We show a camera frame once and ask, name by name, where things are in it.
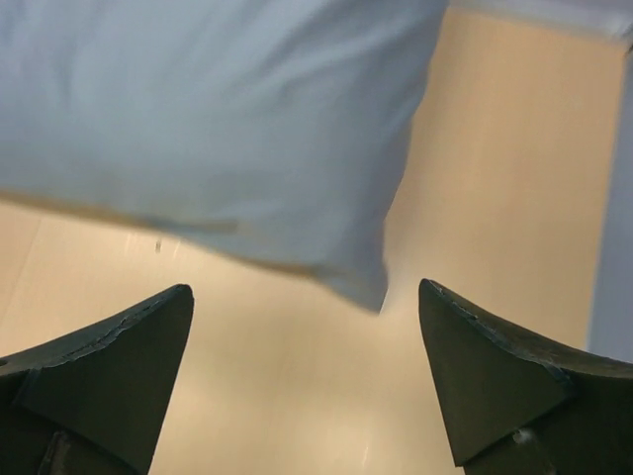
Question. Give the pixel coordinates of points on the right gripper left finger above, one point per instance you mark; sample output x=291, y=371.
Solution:
x=94, y=401

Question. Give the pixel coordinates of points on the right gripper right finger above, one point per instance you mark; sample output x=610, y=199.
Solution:
x=516, y=402

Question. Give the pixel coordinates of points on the grey pillowcase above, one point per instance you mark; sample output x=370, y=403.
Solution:
x=273, y=131

